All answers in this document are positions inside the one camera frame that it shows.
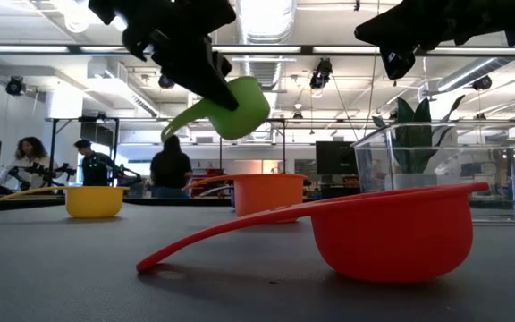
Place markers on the silver ventilation duct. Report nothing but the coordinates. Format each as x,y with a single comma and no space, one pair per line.
264,18
472,71

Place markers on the black hanging ceiling device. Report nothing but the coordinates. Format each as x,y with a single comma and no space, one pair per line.
321,76

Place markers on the green measuring cup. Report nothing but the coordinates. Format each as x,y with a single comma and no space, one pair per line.
244,116

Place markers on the yellow measuring cup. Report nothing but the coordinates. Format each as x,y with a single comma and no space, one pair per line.
94,203

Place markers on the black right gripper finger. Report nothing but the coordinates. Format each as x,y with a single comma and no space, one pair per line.
396,18
396,36

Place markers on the black overhead crossbeam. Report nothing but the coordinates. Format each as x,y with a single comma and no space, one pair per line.
73,49

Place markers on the person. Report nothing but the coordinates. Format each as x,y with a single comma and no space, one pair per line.
170,170
94,167
29,152

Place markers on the black background robot arm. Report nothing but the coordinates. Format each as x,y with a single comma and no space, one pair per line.
128,176
38,171

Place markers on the black frame stand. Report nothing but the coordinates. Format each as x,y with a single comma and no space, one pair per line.
283,147
83,119

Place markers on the orange measuring cup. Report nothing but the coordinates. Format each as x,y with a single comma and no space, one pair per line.
266,197

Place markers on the dark grey table mat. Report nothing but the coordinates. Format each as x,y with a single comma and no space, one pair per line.
61,277

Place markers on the black monitor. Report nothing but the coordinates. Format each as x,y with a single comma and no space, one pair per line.
335,158

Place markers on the potted plant in white pot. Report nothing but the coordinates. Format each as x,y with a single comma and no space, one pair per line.
411,147

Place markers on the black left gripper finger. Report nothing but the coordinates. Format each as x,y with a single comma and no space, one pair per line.
195,71
224,63

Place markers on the red measuring cup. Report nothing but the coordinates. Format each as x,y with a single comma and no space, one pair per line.
391,237

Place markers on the clear plastic basket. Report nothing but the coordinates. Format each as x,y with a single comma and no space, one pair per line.
485,179

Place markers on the black ceiling spotlight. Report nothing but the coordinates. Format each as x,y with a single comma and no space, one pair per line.
166,82
482,83
15,86

